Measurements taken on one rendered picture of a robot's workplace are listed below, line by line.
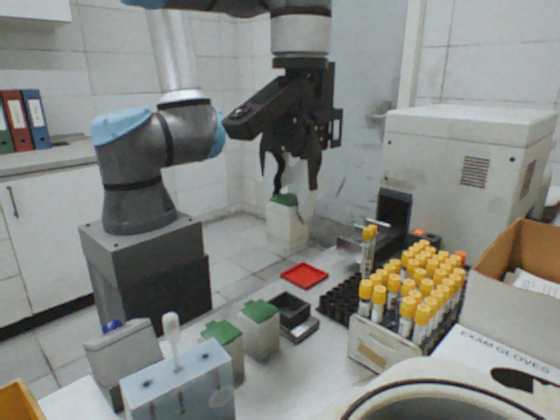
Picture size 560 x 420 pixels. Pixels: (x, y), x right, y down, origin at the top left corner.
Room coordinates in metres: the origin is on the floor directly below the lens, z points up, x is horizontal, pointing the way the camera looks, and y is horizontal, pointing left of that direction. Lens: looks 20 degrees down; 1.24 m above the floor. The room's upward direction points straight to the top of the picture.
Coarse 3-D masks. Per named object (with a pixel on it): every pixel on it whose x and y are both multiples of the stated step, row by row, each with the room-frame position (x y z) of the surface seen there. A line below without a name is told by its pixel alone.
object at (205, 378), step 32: (192, 352) 0.29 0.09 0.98; (224, 352) 0.29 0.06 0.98; (128, 384) 0.25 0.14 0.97; (160, 384) 0.25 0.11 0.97; (192, 384) 0.26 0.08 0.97; (224, 384) 0.28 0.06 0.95; (128, 416) 0.24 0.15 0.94; (160, 416) 0.24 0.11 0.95; (192, 416) 0.25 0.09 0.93; (224, 416) 0.27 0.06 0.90
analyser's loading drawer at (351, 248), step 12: (360, 228) 0.69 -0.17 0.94; (384, 228) 0.70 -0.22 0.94; (396, 228) 0.75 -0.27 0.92; (336, 240) 0.66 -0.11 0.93; (348, 240) 0.64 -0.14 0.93; (360, 240) 0.68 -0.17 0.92; (384, 240) 0.68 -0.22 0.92; (336, 252) 0.66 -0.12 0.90; (348, 252) 0.64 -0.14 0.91; (360, 252) 0.62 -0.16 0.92
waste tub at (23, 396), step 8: (8, 384) 0.25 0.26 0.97; (16, 384) 0.25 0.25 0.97; (24, 384) 0.25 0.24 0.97; (0, 392) 0.24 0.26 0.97; (8, 392) 0.24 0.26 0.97; (16, 392) 0.25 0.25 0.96; (24, 392) 0.24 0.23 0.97; (0, 400) 0.24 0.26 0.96; (8, 400) 0.24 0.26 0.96; (16, 400) 0.25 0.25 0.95; (24, 400) 0.25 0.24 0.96; (32, 400) 0.23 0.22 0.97; (0, 408) 0.24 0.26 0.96; (8, 408) 0.24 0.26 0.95; (16, 408) 0.25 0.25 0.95; (24, 408) 0.25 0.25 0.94; (32, 408) 0.22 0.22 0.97; (40, 408) 0.22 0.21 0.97; (0, 416) 0.24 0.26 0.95; (8, 416) 0.24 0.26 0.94; (16, 416) 0.24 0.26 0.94; (24, 416) 0.25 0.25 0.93; (32, 416) 0.23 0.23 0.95; (40, 416) 0.21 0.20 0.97
